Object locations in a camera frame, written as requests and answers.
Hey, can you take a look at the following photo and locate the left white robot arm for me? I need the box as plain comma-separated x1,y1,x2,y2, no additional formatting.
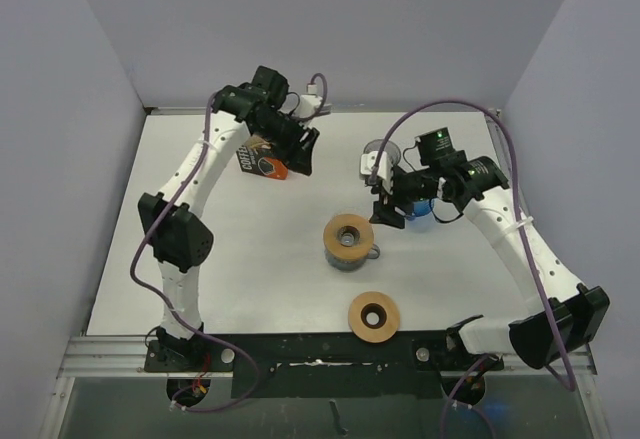
138,66,328,370

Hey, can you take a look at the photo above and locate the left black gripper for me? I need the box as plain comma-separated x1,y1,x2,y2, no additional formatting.
253,111,317,174

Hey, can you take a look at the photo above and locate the blue plastic dripper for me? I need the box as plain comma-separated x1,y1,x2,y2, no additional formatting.
405,200,433,221

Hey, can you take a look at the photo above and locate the orange coffee filter box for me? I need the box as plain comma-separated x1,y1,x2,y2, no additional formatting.
236,135,289,180

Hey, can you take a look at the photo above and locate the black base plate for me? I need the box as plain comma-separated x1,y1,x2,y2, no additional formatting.
144,331,479,399

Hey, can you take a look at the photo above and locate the grey plastic dripper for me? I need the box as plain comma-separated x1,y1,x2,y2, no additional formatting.
363,139,401,166

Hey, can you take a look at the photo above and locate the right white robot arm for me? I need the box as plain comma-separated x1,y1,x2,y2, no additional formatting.
360,128,610,369

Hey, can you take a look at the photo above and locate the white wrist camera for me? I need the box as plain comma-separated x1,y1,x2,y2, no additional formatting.
359,151,394,192
292,94,332,122

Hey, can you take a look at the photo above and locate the wooden dripper ring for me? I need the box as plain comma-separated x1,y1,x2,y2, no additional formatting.
322,212,375,262
347,290,402,344

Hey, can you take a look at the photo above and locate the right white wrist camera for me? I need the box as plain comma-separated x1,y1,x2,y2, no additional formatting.
359,151,394,192

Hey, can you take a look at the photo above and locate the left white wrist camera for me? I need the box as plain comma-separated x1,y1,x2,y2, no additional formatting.
292,94,332,122

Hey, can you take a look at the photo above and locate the grey glass carafe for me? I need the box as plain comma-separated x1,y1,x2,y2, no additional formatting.
324,244,381,273

